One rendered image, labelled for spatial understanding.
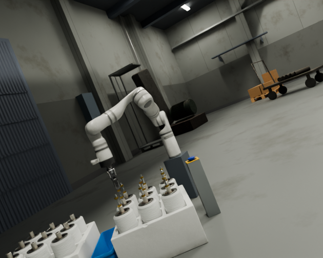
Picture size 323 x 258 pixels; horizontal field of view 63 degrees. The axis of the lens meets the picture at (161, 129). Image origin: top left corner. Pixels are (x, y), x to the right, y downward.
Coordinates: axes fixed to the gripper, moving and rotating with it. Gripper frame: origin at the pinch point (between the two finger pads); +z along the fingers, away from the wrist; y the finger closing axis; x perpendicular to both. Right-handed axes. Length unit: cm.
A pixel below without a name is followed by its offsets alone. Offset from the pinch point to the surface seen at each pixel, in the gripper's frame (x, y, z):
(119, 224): 6.3, -14.7, 14.0
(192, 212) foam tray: -24.0, -26.2, 20.4
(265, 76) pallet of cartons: -538, 512, -19
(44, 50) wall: 8, 395, -225
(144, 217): -5.0, -17.6, 15.5
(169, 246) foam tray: -9.7, -22.6, 30.5
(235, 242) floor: -33, -37, 36
